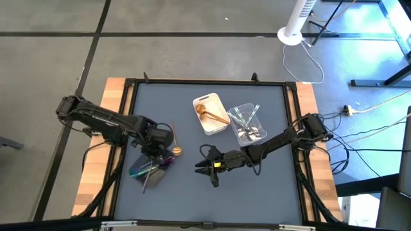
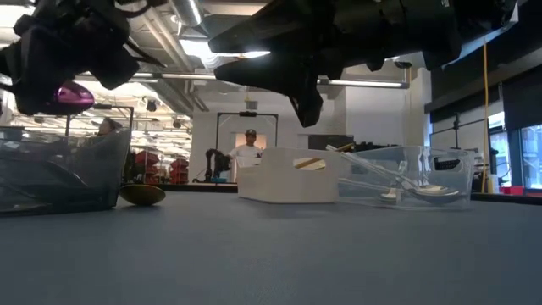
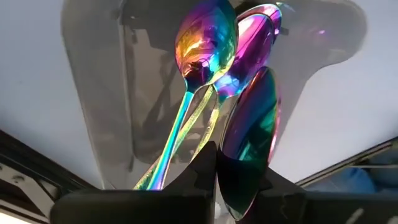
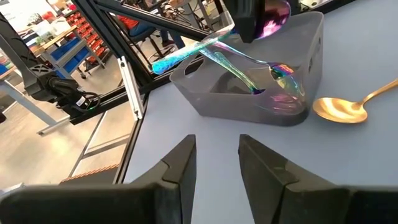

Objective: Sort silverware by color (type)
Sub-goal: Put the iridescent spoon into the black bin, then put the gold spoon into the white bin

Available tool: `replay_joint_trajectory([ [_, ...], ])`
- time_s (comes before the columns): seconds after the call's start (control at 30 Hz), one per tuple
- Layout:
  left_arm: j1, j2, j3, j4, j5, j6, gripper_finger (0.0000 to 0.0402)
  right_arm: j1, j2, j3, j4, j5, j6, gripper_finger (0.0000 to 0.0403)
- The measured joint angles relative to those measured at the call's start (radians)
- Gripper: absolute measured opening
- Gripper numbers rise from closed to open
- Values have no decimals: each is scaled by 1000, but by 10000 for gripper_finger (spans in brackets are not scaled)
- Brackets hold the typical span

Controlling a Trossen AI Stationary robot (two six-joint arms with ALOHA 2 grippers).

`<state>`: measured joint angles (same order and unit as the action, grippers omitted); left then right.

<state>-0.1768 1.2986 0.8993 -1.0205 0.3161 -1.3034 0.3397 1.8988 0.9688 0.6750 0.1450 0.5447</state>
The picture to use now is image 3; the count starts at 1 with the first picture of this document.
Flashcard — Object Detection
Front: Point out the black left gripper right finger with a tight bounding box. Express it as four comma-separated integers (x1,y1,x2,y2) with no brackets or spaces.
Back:
247,166,398,224

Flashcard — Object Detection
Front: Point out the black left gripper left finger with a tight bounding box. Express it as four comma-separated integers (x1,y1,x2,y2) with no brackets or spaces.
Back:
49,141,218,224

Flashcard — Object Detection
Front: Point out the rainbow iridescent spoon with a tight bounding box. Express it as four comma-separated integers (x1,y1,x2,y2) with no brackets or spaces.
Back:
144,0,239,191
188,3,283,164
216,65,282,221
132,84,216,191

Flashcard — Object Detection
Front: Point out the grey translucent plastic bin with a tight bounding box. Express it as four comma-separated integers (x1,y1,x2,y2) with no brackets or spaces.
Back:
60,0,369,191

